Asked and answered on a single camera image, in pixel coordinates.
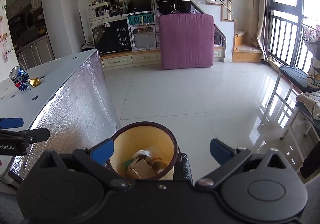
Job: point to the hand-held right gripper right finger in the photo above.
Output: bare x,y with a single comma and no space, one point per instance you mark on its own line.
220,151

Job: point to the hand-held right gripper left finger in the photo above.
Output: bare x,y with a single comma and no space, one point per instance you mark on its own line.
102,152

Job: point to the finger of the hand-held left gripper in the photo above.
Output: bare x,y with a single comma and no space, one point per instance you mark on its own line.
32,135
11,123

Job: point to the white tissue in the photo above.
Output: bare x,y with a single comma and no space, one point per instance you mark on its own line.
145,153

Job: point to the brown cardboard piece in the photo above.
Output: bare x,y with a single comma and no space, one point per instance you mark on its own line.
142,167

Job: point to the brown rimmed yellow trash bin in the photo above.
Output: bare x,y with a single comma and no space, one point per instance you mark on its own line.
147,136

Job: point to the teal paper sheet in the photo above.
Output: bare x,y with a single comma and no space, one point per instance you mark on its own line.
126,163

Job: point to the silver foil covered table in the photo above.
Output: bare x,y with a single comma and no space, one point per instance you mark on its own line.
62,104

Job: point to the crushed blue soda can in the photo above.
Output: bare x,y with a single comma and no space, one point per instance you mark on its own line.
20,79

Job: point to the crumpled gold foil wrapper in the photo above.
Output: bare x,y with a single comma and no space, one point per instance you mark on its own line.
36,82

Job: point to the kitchen cabinets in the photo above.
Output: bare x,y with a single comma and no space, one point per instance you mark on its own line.
32,36

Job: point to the dark cloth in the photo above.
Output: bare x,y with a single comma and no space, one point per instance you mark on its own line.
311,159

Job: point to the white metal bench blue cushion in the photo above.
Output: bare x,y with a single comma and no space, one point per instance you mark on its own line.
295,76
307,119

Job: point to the cream wooden low cabinet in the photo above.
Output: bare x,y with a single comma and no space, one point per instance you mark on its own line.
130,59

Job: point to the pile of light cloth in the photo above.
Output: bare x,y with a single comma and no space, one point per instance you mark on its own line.
310,104

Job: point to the wooden staircase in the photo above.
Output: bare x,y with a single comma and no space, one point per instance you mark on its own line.
240,44

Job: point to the purple cushion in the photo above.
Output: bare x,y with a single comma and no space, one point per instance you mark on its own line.
186,41

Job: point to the black chalkboard sign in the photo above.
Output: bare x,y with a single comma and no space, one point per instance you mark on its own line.
117,36

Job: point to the cartoon print pillow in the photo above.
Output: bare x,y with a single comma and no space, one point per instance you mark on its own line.
314,75

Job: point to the black window railing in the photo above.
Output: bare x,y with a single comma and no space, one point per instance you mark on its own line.
285,36

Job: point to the teal letter sign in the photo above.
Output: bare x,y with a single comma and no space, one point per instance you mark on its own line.
140,19

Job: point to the beige curtain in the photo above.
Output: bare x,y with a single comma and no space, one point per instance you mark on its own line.
266,14

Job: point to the metal shelf rack with bottles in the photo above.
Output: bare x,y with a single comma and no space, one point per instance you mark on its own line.
107,7

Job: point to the white perforated frame box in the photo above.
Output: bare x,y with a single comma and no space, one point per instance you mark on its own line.
143,38

